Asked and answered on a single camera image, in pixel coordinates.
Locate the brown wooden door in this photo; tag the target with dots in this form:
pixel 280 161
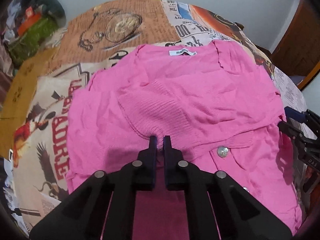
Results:
pixel 297 54

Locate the printed newspaper pattern bedspread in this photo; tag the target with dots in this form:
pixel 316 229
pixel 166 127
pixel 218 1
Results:
pixel 100 37

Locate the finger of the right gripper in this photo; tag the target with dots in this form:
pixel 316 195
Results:
pixel 292 132
pixel 307 117

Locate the yellow cardboard box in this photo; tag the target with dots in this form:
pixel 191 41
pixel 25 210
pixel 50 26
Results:
pixel 20 94

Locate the orange box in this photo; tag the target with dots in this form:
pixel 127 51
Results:
pixel 28 23

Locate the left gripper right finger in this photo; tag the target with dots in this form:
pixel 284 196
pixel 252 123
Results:
pixel 217 206

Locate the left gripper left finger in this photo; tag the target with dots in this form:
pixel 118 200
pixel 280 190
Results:
pixel 103 206

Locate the pink knit cardigan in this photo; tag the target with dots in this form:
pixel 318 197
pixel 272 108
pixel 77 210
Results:
pixel 219 108

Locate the dark grey plush toy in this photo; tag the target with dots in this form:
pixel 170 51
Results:
pixel 54 9

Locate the green storage bag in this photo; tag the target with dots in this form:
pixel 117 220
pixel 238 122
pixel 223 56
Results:
pixel 28 45

